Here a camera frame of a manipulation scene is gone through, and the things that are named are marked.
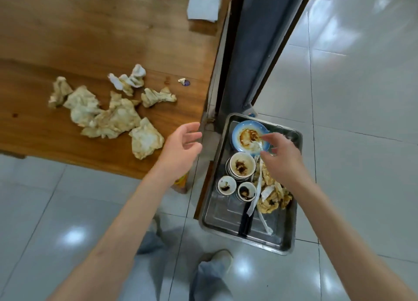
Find person's left hand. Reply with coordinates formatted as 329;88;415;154
156;122;203;180

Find person's right hand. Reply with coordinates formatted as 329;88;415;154
260;132;306;189

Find white bowl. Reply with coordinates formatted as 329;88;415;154
228;151;256;180
225;158;252;183

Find blue rimmed plate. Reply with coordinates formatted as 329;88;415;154
231;120;271;155

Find metal tray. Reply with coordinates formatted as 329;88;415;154
199;113;303;256

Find white paper napkin pack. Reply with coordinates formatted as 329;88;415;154
186;0;222;23

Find person's right forearm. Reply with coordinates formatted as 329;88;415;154
290;179;418;301

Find person's left forearm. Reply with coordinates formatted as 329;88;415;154
47;170;183;301

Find person's white right shoe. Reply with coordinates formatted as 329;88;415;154
209;249;234;274

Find grey blue pillar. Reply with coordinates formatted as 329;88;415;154
219;0;317;115

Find dark wooden table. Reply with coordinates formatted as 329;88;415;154
0;0;231;193

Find dark wooden post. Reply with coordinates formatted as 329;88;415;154
214;0;249;121

